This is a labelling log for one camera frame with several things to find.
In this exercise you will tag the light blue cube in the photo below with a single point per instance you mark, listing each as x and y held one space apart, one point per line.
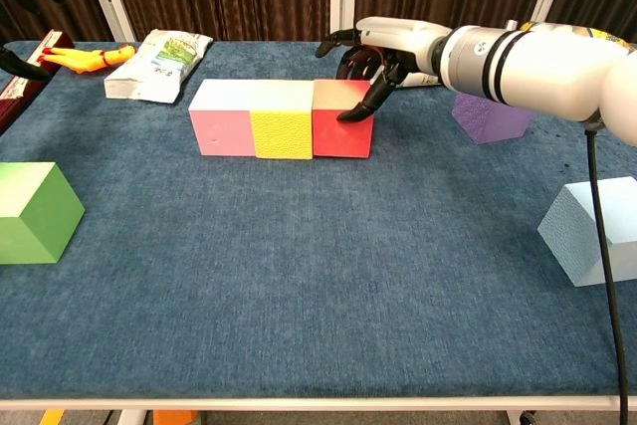
567 231

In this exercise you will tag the yellow bag of cotton balls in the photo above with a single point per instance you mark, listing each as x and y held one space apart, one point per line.
619 42

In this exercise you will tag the long dark red box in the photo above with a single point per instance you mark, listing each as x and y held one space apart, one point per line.
30 91

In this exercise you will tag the black table caster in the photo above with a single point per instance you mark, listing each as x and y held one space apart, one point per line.
527 418

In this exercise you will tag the pink cube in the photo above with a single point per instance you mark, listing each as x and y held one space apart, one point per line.
219 131

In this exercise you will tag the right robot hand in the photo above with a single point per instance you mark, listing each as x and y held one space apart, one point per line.
398 39

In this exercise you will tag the blue table mat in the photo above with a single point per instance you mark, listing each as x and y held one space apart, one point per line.
298 271

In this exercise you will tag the yellow rubber chicken toy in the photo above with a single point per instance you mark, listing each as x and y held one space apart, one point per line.
84 59

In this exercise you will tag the purple cube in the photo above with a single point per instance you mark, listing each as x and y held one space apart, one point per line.
483 121

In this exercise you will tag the white green snack bag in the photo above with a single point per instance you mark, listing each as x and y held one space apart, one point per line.
159 66

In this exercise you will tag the yellow cube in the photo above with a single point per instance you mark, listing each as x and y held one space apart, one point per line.
281 136

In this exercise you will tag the orange floor object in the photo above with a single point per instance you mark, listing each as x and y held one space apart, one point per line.
174 417

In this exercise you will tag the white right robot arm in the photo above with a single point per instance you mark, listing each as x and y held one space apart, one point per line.
537 66

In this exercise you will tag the green cube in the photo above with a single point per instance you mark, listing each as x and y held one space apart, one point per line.
30 216

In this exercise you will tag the white table leg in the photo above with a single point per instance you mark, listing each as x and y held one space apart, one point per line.
133 417

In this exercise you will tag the red cube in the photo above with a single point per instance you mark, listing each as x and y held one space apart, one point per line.
343 139

